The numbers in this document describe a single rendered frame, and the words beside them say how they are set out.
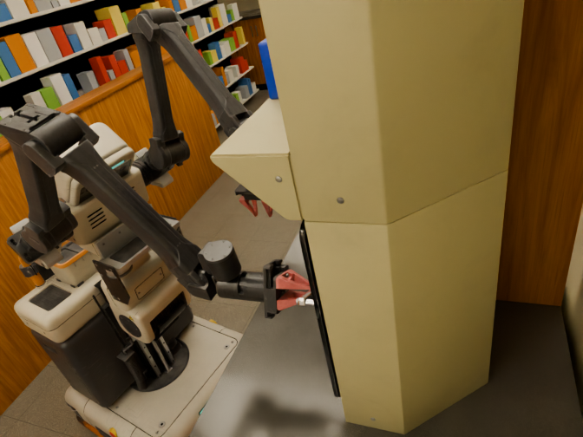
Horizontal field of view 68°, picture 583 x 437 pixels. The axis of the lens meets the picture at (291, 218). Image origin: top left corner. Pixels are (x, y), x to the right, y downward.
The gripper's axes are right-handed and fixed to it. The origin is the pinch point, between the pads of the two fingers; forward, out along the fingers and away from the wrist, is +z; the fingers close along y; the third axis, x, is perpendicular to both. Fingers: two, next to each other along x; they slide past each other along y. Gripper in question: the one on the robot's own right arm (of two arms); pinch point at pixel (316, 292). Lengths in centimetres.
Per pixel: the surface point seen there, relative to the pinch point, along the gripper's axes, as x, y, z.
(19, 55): 133, 92, -236
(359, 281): -15.9, 7.5, 11.5
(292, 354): 13.2, -19.6, -9.9
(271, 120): -14.5, 30.3, -1.7
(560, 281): 30, -2, 45
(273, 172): -23.4, 23.0, 2.1
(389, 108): -26.2, 29.8, 16.7
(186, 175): 230, 12, -183
